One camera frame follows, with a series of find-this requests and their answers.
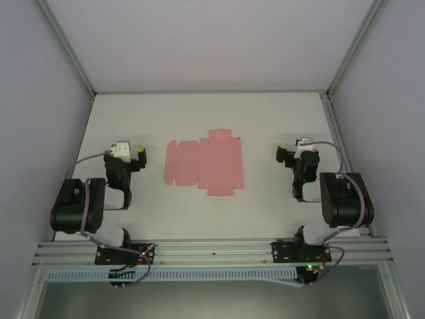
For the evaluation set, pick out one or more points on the aluminium extrusion beam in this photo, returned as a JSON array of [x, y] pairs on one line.
[[212, 249]]

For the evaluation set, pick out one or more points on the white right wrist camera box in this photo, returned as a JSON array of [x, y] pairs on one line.
[[305, 143]]

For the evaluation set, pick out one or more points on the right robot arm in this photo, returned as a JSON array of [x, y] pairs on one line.
[[345, 206]]

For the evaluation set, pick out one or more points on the aluminium frame post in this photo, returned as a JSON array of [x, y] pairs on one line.
[[353, 46], [71, 53]]

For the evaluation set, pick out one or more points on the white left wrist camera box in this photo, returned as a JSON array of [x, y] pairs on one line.
[[121, 151]]

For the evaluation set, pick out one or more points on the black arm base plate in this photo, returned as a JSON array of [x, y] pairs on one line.
[[109, 256], [285, 252]]

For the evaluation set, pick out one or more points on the pink cardboard box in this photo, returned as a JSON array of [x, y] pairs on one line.
[[216, 159]]

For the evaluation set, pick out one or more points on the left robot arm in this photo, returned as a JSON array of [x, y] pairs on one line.
[[73, 206]]

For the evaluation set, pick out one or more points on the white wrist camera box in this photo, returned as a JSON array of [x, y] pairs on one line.
[[121, 151], [305, 143]]

